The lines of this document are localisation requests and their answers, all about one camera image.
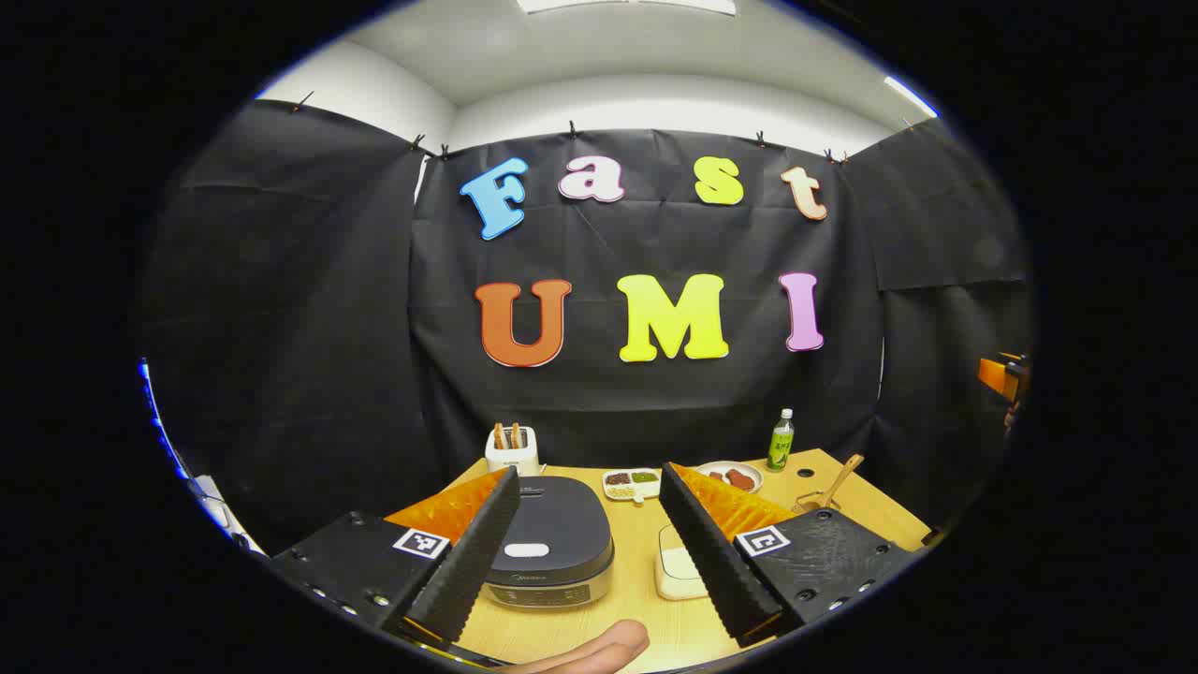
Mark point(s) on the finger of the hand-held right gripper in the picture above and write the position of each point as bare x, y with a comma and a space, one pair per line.
997, 377

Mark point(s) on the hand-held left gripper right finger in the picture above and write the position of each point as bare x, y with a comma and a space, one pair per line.
711, 552

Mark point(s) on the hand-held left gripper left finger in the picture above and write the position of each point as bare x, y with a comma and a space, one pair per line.
473, 552

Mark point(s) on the white rice container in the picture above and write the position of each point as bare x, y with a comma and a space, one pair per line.
674, 571

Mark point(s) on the dark grey rice cooker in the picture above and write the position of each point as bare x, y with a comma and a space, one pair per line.
552, 515

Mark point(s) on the wooden spoon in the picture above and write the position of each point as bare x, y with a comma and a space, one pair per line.
840, 479

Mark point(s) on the white round plate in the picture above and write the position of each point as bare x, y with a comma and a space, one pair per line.
749, 468

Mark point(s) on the white toaster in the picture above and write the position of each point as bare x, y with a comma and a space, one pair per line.
513, 457

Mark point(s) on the white divided bean dish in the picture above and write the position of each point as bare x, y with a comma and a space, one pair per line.
632, 484

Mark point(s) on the green drink bottle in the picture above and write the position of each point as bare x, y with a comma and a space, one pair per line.
781, 445

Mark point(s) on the black table clamp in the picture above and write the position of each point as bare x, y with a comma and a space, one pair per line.
931, 536

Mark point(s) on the white side desk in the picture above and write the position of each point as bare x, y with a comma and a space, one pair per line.
225, 515

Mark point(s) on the black backdrop cloth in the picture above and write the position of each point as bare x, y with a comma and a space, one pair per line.
309, 328

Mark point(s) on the small ceiling light panel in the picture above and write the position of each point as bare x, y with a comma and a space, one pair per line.
910, 95

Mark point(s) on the computer monitor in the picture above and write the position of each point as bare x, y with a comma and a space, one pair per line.
154, 412

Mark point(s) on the large ceiling light panel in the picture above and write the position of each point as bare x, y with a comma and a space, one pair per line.
627, 5

